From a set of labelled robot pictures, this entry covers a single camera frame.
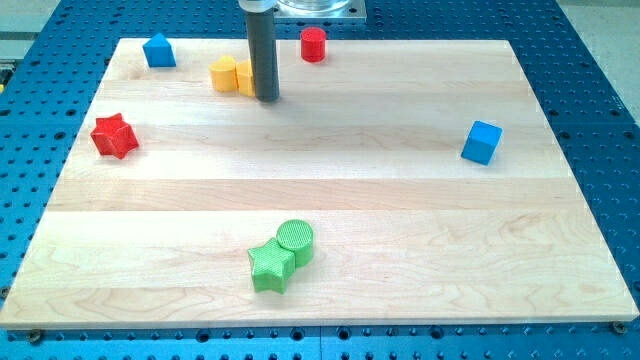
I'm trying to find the left board clamp screw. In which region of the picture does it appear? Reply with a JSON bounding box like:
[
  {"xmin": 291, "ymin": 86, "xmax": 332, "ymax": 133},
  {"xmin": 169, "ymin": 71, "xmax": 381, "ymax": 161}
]
[{"xmin": 25, "ymin": 329, "xmax": 43, "ymax": 345}]

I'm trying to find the board clamp screw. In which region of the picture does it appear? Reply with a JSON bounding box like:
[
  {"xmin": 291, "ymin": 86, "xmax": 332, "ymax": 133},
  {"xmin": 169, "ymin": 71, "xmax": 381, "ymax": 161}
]
[
  {"xmin": 610, "ymin": 321, "xmax": 627, "ymax": 335},
  {"xmin": 25, "ymin": 329, "xmax": 43, "ymax": 345}
]

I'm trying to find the green cylinder block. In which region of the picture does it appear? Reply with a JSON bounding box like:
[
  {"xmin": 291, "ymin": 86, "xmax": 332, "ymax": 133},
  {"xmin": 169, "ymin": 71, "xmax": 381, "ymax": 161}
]
[{"xmin": 276, "ymin": 219, "xmax": 314, "ymax": 268}]

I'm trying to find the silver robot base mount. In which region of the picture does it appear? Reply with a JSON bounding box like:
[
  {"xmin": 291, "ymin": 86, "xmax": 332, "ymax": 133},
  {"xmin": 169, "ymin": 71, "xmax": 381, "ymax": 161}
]
[{"xmin": 274, "ymin": 0, "xmax": 367, "ymax": 23}]

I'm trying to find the red cylinder block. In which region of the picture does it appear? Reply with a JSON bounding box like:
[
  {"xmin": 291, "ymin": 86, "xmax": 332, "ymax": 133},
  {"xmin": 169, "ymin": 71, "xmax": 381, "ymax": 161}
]
[{"xmin": 300, "ymin": 27, "xmax": 327, "ymax": 63}]

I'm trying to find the right board clamp screw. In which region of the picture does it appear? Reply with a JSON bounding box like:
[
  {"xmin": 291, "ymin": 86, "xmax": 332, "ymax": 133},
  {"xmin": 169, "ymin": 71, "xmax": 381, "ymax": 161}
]
[{"xmin": 610, "ymin": 321, "xmax": 627, "ymax": 335}]

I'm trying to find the blue cube block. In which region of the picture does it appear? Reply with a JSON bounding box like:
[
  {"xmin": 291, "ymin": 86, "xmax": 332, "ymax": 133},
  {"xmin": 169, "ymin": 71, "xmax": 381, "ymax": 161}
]
[{"xmin": 461, "ymin": 121, "xmax": 503, "ymax": 166}]

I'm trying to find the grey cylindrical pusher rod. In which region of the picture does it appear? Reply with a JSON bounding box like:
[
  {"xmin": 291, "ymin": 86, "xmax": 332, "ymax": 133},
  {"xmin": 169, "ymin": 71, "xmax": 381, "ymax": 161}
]
[{"xmin": 238, "ymin": 0, "xmax": 280, "ymax": 103}]

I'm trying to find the green star block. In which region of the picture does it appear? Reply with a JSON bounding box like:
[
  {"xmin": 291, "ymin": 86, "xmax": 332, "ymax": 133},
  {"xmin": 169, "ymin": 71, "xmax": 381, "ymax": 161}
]
[{"xmin": 248, "ymin": 238, "xmax": 296, "ymax": 294}]

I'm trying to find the yellow hexagon block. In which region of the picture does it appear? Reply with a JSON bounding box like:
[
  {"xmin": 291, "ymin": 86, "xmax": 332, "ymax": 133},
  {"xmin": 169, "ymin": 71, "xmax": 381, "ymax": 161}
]
[{"xmin": 236, "ymin": 60, "xmax": 255, "ymax": 97}]

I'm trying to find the red star block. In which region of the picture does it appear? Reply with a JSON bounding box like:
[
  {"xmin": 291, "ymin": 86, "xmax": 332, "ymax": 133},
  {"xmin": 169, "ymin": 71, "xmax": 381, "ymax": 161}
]
[{"xmin": 90, "ymin": 113, "xmax": 139, "ymax": 159}]

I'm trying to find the light wooden board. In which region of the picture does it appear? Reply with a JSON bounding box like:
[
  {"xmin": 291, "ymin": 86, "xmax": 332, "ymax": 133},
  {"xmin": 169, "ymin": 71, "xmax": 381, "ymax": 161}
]
[{"xmin": 1, "ymin": 38, "xmax": 638, "ymax": 330}]

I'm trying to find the blue triangular prism block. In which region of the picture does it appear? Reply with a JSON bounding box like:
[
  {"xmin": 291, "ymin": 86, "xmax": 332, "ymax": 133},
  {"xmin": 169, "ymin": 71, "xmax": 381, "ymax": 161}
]
[{"xmin": 142, "ymin": 33, "xmax": 176, "ymax": 68}]

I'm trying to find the yellow heart block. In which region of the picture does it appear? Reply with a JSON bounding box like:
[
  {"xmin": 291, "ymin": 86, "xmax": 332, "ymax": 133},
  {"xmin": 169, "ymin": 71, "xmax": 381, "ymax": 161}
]
[{"xmin": 209, "ymin": 55, "xmax": 238, "ymax": 92}]

